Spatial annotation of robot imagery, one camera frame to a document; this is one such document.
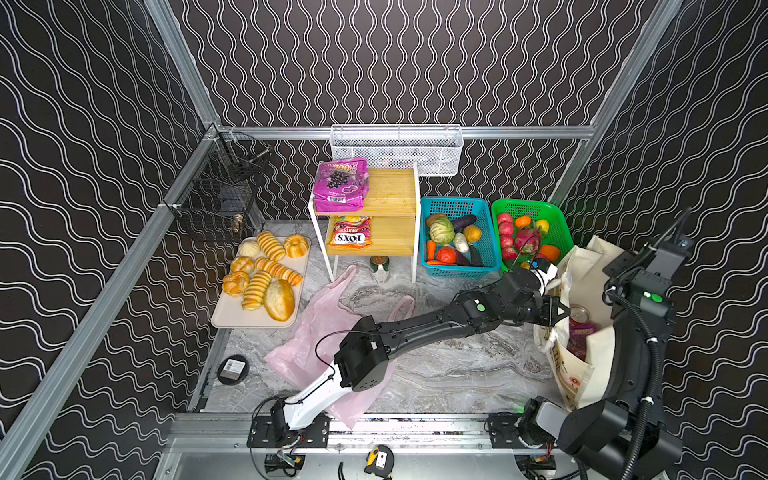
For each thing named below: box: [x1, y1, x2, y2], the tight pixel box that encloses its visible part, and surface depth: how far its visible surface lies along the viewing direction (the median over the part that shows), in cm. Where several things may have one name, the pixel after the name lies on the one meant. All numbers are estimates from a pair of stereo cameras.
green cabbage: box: [429, 217, 455, 245], surface depth 109 cm
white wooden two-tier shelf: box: [308, 158, 421, 283], surface depth 87 cm
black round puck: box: [217, 354, 250, 386], surface depth 85 cm
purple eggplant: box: [451, 215, 477, 234], surface depth 118 cm
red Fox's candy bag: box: [328, 215, 372, 249], surface depth 94 cm
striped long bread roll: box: [242, 270, 272, 311], surface depth 99 cm
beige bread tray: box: [211, 231, 311, 328], surface depth 100 cm
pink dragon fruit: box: [515, 226, 542, 255], surface depth 108 cm
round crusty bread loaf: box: [264, 279, 295, 322], surface depth 94 cm
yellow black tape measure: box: [364, 444, 395, 480], surface depth 70 cm
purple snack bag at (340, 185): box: [314, 157, 369, 213], surface depth 78 cm
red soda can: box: [569, 303, 589, 325], surface depth 84 cm
